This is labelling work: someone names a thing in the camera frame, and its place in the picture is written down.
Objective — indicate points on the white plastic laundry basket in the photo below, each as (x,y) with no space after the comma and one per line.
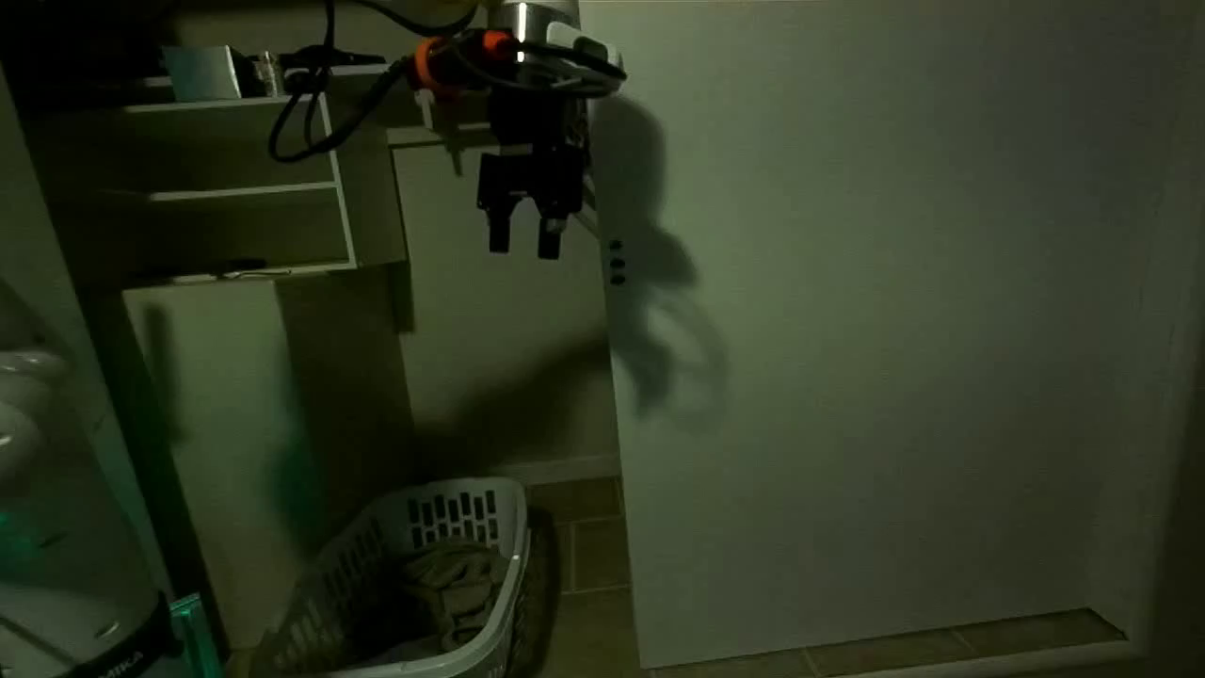
(501,588)

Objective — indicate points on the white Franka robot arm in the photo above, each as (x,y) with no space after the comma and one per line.
(50,502)

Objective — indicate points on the dark clothes pile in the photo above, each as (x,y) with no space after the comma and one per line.
(438,598)

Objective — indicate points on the white closet door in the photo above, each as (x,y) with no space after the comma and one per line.
(880,379)

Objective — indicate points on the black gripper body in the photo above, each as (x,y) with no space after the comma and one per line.
(537,138)

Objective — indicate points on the white closet shelf unit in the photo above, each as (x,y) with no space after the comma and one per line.
(227,379)

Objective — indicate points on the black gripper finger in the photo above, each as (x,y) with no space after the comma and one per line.
(501,223)
(552,228)

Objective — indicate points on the teal plastic object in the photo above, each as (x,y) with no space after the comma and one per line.
(195,635)

